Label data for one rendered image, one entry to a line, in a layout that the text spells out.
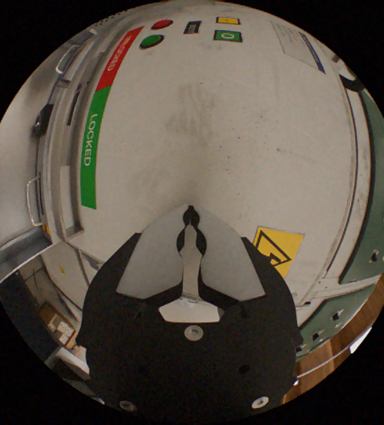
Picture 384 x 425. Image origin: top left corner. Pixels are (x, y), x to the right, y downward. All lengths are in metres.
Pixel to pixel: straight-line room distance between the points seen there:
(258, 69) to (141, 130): 0.13
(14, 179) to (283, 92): 0.46
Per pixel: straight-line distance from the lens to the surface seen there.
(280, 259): 0.16
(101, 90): 0.22
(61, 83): 0.27
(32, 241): 0.44
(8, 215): 0.41
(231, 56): 0.17
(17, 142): 0.41
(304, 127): 0.15
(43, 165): 0.34
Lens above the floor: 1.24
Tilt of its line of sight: 10 degrees down
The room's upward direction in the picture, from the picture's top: 101 degrees clockwise
